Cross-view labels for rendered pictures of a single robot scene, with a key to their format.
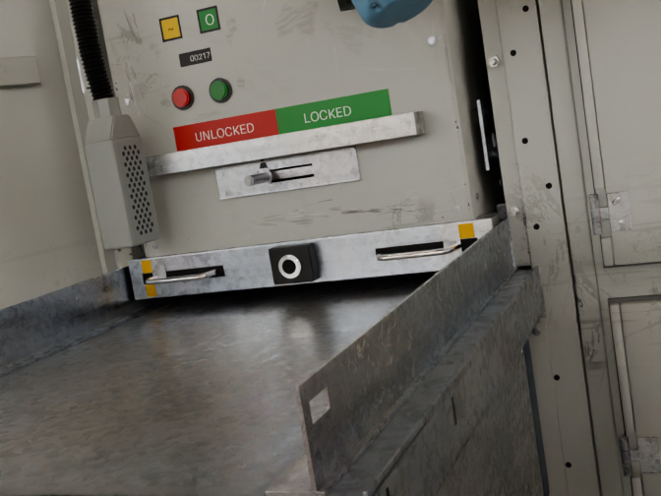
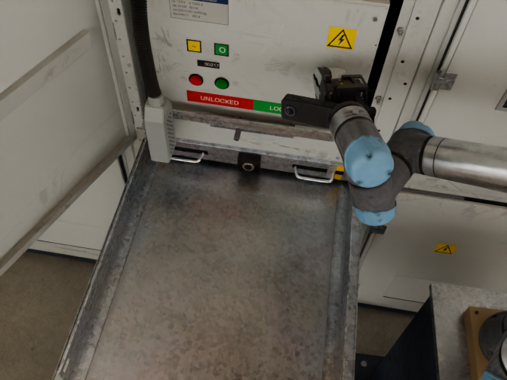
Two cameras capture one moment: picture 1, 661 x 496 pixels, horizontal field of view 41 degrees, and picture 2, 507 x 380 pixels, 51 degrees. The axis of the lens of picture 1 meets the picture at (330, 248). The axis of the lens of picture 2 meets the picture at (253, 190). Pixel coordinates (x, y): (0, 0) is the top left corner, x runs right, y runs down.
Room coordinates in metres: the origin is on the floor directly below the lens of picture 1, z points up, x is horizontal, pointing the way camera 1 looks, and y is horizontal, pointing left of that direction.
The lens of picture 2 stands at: (0.34, 0.29, 1.98)
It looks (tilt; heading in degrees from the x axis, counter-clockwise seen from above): 54 degrees down; 343
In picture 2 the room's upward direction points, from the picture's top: 4 degrees clockwise
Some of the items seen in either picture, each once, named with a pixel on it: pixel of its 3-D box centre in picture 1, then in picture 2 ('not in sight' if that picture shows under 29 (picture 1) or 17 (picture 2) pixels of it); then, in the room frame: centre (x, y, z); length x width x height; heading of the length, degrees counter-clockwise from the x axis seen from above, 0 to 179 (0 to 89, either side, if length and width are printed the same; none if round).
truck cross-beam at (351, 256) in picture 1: (304, 259); (251, 151); (1.21, 0.04, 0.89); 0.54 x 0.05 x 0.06; 67
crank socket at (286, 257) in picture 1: (292, 264); (248, 163); (1.17, 0.05, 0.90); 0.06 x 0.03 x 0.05; 67
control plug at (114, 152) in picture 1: (122, 181); (161, 127); (1.21, 0.26, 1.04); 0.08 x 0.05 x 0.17; 157
